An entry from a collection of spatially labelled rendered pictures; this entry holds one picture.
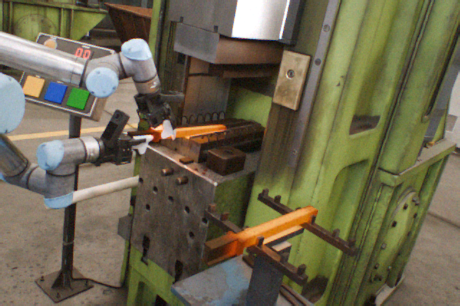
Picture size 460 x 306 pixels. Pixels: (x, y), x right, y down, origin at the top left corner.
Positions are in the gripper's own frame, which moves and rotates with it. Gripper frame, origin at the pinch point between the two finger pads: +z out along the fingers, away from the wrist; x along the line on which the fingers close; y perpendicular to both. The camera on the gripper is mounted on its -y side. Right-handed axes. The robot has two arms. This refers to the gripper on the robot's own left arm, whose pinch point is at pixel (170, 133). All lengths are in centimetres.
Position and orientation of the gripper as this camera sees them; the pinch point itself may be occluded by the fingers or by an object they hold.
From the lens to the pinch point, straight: 146.5
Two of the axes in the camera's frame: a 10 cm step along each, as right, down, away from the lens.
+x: 7.4, 3.6, -5.7
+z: 1.6, 7.3, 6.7
